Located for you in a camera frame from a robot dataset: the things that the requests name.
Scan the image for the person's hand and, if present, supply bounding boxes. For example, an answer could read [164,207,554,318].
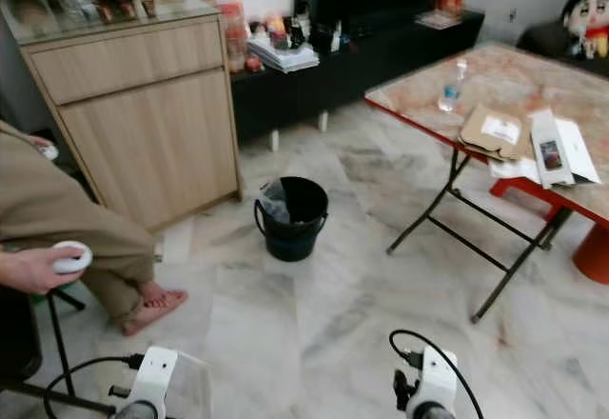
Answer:
[0,246,85,295]

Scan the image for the white round controller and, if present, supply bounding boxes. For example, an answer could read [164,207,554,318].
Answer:
[52,240,94,275]

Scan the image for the person's leg in khaki trousers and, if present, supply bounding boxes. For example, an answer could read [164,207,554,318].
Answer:
[0,122,165,325]

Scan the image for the person's bare foot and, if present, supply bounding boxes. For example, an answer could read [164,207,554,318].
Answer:
[122,280,190,337]

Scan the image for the light wooden cabinet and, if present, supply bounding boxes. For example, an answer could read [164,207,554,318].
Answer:
[3,0,244,233]

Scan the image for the black plastic bucket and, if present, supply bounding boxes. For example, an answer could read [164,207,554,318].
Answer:
[253,176,331,264]

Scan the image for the stack of white papers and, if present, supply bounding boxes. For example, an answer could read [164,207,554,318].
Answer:
[247,38,322,74]

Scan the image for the black low tv bench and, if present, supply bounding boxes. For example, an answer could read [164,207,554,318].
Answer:
[229,9,486,144]

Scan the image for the clear plastic water bottle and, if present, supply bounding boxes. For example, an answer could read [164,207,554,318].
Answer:
[438,57,470,113]

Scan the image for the brown cardboard envelope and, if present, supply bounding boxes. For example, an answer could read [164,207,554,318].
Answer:
[459,105,534,161]

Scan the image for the red plastic stool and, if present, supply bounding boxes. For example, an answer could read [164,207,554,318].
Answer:
[490,176,577,225]

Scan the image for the marble pattern folding table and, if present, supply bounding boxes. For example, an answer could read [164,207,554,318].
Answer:
[363,42,609,325]

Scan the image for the white printed carton box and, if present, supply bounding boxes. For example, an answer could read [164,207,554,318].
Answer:
[529,108,602,190]

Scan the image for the white paper sheets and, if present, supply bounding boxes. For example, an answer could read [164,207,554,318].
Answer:
[487,119,602,188]

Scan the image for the orange round stool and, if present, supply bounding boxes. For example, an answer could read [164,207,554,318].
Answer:
[573,219,609,285]

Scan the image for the plush doll with black hair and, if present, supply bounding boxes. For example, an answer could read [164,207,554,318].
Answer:
[560,0,609,60]

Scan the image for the black metal frame chair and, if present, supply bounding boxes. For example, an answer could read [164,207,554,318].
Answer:
[0,284,117,419]

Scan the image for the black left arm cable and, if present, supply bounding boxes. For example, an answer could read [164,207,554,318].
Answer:
[43,352,149,419]

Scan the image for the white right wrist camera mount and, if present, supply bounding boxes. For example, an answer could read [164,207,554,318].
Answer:
[407,346,460,419]

